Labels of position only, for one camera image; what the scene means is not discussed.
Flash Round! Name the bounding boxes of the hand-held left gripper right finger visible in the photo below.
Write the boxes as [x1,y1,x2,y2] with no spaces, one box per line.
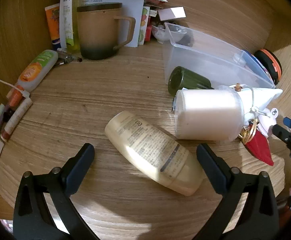
[196,143,279,240]

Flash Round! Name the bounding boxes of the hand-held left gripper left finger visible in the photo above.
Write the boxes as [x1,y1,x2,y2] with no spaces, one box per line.
[13,143,101,240]

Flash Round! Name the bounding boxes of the white cloth pouch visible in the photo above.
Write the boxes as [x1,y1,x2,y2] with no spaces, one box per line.
[215,84,283,120]

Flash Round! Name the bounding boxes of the clear cotton pad container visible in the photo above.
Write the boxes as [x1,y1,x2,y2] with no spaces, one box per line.
[172,89,245,142]

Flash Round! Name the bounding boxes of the cream lotion bottle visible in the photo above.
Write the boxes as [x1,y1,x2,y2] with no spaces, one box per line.
[105,111,204,196]

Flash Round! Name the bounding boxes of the dark green glass bottle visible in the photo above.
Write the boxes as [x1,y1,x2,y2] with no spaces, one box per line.
[167,66,214,97]

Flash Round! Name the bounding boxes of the clear plastic storage bin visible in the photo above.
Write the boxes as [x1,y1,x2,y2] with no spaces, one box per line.
[162,22,277,90]

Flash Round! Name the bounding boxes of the red charm with gold rings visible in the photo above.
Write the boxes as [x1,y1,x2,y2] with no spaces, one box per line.
[238,121,275,166]

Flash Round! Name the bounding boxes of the orange and black zip case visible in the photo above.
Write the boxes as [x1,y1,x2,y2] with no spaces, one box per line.
[254,49,283,85]

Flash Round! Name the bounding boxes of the wooden desk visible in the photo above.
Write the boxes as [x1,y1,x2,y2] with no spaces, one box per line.
[0,36,291,240]

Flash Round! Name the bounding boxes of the blue flat box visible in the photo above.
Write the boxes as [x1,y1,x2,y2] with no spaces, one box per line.
[243,51,274,80]

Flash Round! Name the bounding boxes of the white lip balm stick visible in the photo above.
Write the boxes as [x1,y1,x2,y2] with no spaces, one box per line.
[0,97,33,142]

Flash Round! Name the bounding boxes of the orange green tube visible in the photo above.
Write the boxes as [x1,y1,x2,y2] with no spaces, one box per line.
[7,49,59,110]

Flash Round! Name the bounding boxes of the metal clip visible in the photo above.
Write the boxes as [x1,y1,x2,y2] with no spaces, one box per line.
[53,48,83,67]

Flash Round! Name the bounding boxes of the brown lidded mug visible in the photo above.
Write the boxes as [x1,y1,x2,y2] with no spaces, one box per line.
[77,2,136,60]

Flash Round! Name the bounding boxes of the small ceramic bowl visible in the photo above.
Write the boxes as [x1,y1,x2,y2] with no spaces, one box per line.
[151,22,171,44]

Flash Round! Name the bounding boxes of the orange printed tube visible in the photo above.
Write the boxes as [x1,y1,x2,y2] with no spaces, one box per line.
[45,3,61,50]

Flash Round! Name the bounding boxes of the yellow-green spray bottle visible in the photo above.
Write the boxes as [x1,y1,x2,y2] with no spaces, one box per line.
[63,0,80,53]

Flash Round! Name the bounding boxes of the fruit pattern box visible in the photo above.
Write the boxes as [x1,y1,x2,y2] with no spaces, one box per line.
[138,6,151,45]

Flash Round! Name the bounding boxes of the white and pink box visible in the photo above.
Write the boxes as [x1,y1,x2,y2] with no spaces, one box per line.
[157,7,186,22]

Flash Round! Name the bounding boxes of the white paper sheets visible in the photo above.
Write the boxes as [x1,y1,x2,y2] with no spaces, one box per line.
[58,0,147,48]

